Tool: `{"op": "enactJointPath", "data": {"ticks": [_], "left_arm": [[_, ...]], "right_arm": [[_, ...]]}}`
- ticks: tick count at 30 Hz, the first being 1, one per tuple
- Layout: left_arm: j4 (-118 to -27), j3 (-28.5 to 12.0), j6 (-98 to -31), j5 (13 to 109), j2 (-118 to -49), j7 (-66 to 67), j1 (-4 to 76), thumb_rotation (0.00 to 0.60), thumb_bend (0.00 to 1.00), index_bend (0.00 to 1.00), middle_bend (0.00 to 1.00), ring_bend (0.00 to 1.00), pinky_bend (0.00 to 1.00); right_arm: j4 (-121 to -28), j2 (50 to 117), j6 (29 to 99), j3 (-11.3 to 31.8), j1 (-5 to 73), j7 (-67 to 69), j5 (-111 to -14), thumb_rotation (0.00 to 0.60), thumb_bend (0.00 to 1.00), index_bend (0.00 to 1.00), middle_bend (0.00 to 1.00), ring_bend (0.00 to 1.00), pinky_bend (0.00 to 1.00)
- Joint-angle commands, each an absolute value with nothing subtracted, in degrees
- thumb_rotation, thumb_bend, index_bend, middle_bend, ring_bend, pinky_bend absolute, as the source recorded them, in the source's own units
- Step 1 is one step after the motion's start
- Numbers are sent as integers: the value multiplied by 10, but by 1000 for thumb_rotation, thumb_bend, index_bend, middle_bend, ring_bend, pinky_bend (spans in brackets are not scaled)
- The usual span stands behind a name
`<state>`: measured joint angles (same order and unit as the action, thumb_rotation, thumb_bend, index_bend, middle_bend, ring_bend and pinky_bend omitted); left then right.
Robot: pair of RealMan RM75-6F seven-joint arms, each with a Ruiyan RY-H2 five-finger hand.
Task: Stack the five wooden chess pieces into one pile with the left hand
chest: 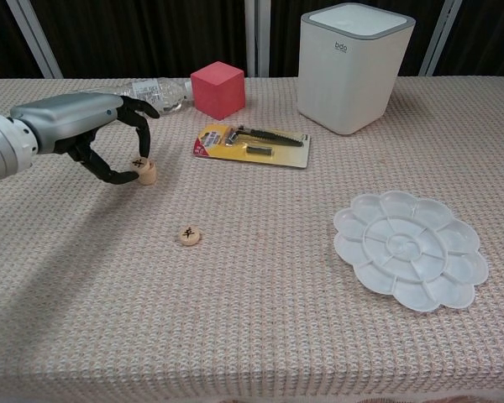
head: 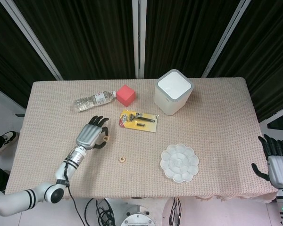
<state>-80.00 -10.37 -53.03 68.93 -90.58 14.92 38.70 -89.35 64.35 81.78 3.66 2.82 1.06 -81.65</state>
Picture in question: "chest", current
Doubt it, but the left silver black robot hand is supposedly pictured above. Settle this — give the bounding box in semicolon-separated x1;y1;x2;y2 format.
10;92;160;185

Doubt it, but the clear plastic water bottle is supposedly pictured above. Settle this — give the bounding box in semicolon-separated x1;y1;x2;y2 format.
94;77;193;114

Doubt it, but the red foam cube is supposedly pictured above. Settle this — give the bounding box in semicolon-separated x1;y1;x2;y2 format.
190;60;247;121

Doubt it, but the razor in yellow blister pack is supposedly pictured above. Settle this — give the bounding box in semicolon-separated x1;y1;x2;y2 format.
192;123;312;170

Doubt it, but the pink woven tablecloth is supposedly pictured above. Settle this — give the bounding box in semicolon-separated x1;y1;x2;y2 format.
0;75;504;403

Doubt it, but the white bin with grey rim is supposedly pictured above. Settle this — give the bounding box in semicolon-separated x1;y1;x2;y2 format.
297;3;417;136

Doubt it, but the white flower-shaped paint palette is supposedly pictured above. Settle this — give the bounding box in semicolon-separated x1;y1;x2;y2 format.
332;190;490;314

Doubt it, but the white metal frame post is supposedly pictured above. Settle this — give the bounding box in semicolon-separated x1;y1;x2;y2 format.
6;0;64;80
417;0;463;76
243;0;272;79

